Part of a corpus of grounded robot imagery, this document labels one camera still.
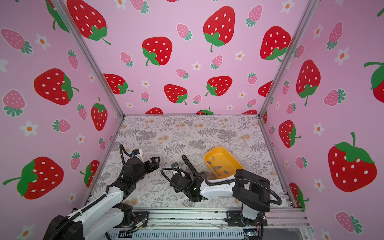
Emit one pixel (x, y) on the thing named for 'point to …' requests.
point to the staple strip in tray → (213, 158)
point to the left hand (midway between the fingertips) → (154, 159)
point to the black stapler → (190, 166)
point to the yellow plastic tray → (222, 162)
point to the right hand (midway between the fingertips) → (173, 178)
